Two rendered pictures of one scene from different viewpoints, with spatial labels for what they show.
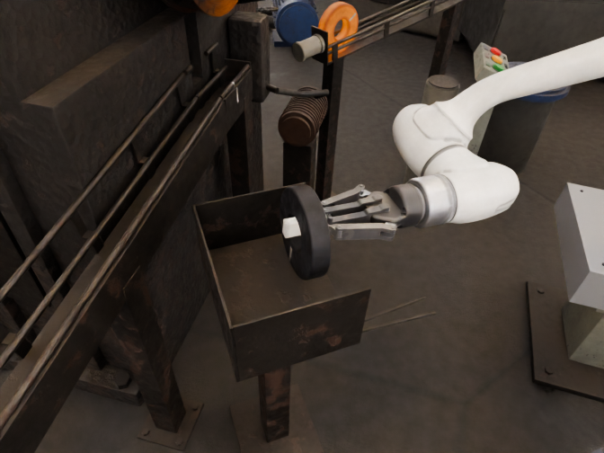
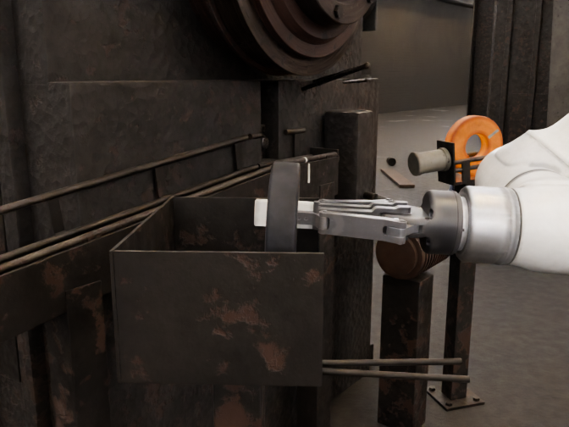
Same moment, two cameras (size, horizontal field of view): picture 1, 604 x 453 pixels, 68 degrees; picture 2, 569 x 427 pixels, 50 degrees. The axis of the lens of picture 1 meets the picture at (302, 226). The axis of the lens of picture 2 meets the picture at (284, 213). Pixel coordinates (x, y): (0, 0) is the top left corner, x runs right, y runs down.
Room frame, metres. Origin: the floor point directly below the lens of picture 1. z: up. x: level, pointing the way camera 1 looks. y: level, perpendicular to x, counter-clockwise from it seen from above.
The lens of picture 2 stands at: (-0.10, -0.29, 0.88)
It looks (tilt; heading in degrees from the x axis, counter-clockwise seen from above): 13 degrees down; 25
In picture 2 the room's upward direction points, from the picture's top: straight up
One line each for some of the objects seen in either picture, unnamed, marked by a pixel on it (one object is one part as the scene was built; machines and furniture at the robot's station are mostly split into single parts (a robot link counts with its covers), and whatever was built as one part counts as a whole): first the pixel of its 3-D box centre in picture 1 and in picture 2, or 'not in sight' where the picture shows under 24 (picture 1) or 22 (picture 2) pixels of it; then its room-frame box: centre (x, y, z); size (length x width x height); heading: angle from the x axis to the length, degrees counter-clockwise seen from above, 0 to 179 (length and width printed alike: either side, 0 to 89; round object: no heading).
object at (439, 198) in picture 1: (425, 201); (481, 224); (0.62, -0.22, 0.71); 0.09 x 0.06 x 0.09; 22
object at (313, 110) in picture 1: (301, 165); (412, 321); (1.36, 0.01, 0.27); 0.22 x 0.13 x 0.53; 167
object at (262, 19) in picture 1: (249, 58); (347, 159); (1.30, 0.18, 0.68); 0.11 x 0.08 x 0.24; 77
